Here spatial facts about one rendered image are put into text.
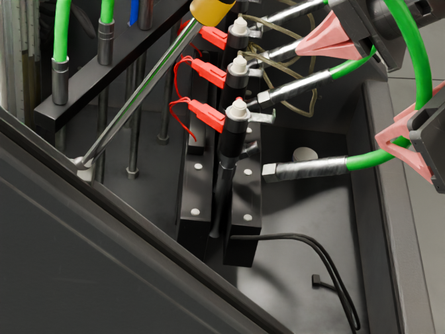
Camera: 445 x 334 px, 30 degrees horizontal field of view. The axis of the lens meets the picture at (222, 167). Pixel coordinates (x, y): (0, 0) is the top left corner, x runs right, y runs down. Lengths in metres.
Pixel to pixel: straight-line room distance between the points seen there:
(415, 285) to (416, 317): 0.05
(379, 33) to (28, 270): 0.41
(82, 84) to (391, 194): 0.44
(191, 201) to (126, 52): 0.20
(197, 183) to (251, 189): 0.07
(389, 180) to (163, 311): 0.59
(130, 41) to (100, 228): 0.51
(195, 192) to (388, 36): 0.33
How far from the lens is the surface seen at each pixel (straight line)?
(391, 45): 0.84
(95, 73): 0.99
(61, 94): 0.94
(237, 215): 1.01
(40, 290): 0.62
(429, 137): 0.70
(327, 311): 1.14
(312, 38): 0.88
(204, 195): 1.03
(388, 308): 1.07
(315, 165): 0.84
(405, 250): 1.08
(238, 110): 0.93
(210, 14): 0.47
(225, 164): 0.99
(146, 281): 0.60
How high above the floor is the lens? 1.72
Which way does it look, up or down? 44 degrees down
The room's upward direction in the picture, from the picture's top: 11 degrees clockwise
